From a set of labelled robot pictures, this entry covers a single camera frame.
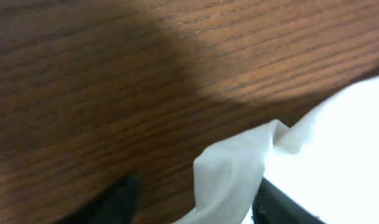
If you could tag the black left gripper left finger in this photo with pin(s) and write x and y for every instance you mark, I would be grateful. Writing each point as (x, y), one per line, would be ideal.
(115, 205)

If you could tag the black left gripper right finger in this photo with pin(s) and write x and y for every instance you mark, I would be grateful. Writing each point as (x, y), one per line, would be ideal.
(272, 206)

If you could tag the white printed t-shirt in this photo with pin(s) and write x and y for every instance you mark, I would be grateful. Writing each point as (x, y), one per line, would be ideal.
(328, 163)

